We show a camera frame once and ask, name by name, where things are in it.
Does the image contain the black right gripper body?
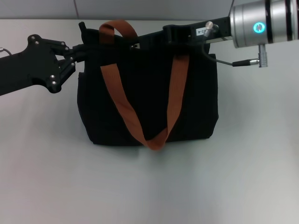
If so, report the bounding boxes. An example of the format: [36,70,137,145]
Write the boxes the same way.
[163,15,233,46]

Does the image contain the grey right gripper cable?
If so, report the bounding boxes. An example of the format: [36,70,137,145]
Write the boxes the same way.
[200,21,269,68]

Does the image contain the black bag with brown handles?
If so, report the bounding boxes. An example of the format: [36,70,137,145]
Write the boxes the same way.
[76,20,220,151]

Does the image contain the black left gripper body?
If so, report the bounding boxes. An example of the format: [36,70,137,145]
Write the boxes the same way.
[0,34,63,96]

